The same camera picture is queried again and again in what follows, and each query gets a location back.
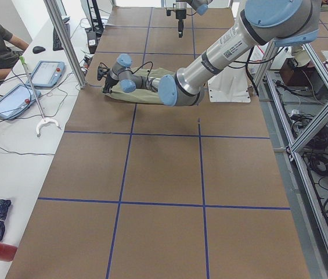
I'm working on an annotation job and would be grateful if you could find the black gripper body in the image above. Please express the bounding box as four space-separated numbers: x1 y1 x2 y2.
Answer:
175 9 186 28
104 76 115 91

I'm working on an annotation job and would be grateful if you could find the sage green long-sleeve shirt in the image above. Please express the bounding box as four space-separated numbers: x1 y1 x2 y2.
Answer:
104 67 174 105

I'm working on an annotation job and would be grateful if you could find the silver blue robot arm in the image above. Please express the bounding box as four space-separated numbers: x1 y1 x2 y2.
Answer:
102 0 321 106
167 0 212 38

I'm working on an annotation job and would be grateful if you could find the black power adapter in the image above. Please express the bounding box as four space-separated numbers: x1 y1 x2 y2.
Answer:
86 30 98 54

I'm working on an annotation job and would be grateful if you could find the upper blue teach pendant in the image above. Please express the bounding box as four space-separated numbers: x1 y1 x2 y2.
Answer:
30 60 65 89

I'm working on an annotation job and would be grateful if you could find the blue teach pendant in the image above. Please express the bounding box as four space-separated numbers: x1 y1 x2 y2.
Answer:
30 60 65 89
0 84 41 120

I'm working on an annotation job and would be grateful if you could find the black keyboard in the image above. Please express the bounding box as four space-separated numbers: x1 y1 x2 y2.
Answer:
52 23 70 51

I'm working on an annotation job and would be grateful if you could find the black computer mouse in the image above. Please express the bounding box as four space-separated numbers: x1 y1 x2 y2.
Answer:
33 46 46 54

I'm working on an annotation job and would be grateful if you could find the lower blue teach pendant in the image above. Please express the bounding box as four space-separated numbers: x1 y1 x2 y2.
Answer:
0 84 41 120

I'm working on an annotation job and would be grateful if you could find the white reacher grabber stick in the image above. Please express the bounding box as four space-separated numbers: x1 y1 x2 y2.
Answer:
19 56 61 138

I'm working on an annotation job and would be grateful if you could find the brown box on floor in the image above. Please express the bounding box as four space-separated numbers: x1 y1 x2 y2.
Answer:
279 58 314 87

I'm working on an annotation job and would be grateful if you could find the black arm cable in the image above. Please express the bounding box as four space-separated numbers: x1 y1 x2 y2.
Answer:
128 61 154 85

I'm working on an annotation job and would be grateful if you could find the aluminium frame post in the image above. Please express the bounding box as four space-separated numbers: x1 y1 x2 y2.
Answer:
44 0 86 89

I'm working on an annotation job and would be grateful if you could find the aluminium frame truss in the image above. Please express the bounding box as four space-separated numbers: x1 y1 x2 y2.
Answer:
261 43 328 279

